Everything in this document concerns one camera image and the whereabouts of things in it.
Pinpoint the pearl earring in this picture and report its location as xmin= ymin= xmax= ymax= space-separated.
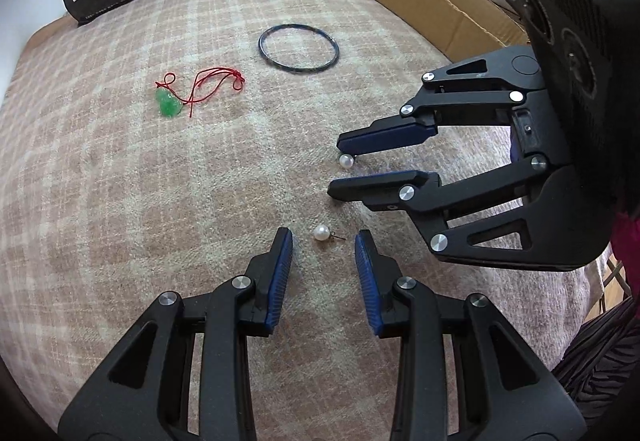
xmin=338 ymin=154 xmax=355 ymax=169
xmin=312 ymin=223 xmax=345 ymax=243

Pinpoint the black bangle ring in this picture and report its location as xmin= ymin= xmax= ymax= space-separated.
xmin=257 ymin=22 xmax=342 ymax=74

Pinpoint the green pendant red cord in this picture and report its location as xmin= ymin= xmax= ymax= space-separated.
xmin=153 ymin=65 xmax=248 ymax=122

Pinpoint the pink sleeve forearm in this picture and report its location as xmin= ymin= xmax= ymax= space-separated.
xmin=611 ymin=213 xmax=640 ymax=301

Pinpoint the cardboard box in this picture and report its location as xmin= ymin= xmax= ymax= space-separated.
xmin=375 ymin=0 xmax=529 ymax=62

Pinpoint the plaid pink blanket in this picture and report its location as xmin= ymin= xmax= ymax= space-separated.
xmin=1 ymin=0 xmax=601 ymax=440

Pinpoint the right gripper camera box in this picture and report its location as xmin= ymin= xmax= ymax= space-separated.
xmin=507 ymin=0 xmax=639 ymax=214

